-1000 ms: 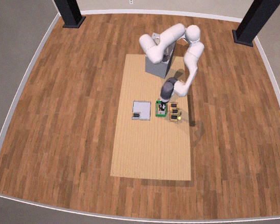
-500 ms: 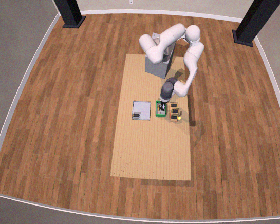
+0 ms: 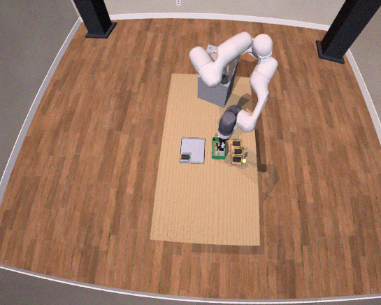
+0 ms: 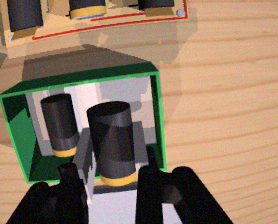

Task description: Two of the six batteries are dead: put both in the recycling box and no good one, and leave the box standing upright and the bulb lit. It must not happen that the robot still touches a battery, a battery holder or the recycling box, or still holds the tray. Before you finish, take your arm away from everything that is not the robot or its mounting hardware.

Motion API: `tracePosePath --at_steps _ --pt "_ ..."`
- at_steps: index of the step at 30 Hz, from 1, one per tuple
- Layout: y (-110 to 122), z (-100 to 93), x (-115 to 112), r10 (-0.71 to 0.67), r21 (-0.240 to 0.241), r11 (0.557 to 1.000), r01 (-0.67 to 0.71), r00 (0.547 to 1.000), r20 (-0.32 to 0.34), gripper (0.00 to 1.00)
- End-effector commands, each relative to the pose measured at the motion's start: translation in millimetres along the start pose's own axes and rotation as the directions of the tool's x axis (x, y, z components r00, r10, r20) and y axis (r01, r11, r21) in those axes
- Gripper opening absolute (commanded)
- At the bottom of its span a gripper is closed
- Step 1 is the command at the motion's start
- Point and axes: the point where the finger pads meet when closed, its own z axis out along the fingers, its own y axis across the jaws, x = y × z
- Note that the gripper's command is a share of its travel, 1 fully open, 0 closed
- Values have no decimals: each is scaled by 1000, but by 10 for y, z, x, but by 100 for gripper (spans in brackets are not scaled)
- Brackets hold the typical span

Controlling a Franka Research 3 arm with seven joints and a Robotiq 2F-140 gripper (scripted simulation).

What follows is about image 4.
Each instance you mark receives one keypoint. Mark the grey metal tray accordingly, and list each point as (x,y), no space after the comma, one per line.
(117,208)

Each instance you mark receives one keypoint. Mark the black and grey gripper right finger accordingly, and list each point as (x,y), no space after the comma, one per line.
(200,206)

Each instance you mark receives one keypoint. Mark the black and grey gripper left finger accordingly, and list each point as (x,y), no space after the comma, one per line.
(74,189)

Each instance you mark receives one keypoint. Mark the black battery with yellow band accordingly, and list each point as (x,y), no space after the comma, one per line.
(80,8)
(145,4)
(110,125)
(24,14)
(60,120)

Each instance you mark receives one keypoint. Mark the green open-top box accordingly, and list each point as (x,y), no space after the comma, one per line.
(137,84)

